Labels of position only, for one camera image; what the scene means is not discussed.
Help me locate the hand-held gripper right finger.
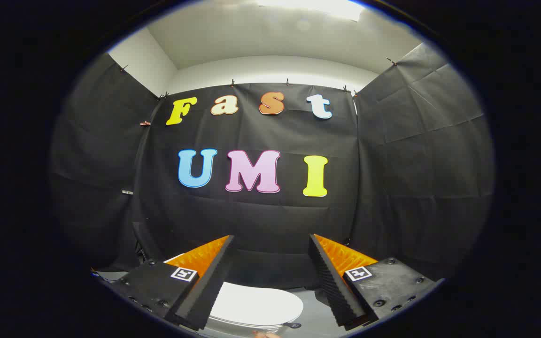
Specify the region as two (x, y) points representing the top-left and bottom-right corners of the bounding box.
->
(309, 234), (445, 328)

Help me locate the white toilet lid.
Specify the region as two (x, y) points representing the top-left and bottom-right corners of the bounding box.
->
(207, 282), (304, 325)

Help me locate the white toilet bowl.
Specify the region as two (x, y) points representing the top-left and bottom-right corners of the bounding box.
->
(207, 315), (295, 330)

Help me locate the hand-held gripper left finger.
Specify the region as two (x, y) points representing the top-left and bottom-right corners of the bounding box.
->
(111, 235), (235, 331)

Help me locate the black backdrop cloth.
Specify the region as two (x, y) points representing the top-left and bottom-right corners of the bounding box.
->
(50, 42), (494, 289)

